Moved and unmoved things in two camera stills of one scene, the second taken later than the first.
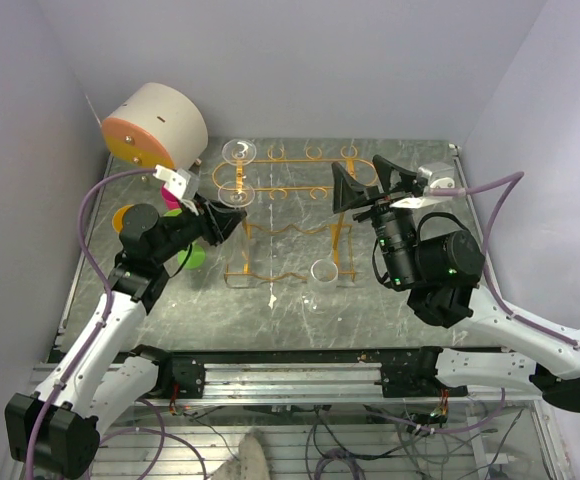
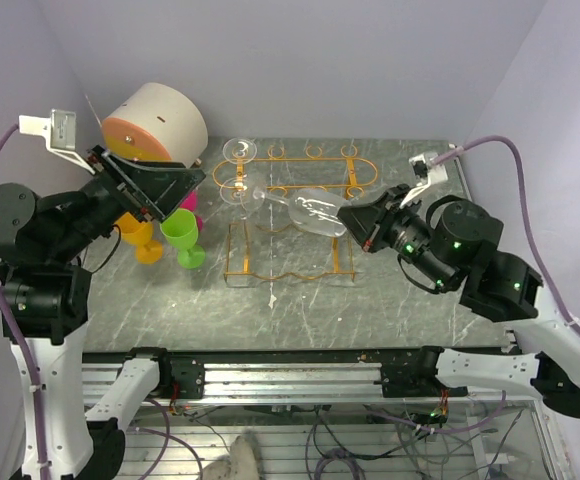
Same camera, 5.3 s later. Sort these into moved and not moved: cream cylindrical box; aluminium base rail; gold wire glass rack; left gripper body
Moved: left gripper body
Not moved: cream cylindrical box; gold wire glass rack; aluminium base rail
